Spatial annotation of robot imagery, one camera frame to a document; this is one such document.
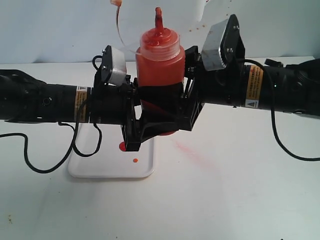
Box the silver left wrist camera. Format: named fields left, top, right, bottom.
left=100, top=45, right=127, bottom=87

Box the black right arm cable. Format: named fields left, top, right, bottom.
left=237, top=58, right=320, bottom=162

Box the white rectangular plastic tray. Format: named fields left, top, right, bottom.
left=67, top=124, right=156, bottom=179

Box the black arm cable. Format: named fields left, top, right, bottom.
left=0, top=54, right=103, bottom=174
left=237, top=58, right=320, bottom=162

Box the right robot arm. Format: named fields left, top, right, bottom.
left=138, top=47, right=320, bottom=133

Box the red sauce squeeze bottle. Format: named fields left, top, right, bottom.
left=109, top=0, right=187, bottom=137

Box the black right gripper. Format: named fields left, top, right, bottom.
left=137, top=44, right=245, bottom=131

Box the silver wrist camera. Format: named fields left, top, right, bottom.
left=201, top=14, right=245, bottom=72
left=100, top=45, right=127, bottom=87

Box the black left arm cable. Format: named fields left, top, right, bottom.
left=0, top=54, right=103, bottom=174

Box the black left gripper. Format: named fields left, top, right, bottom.
left=90, top=74, right=180, bottom=152

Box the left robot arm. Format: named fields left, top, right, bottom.
left=0, top=69, right=179, bottom=152

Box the red sauce blob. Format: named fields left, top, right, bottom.
left=118, top=141, right=127, bottom=152

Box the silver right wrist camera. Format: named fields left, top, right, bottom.
left=201, top=14, right=245, bottom=72

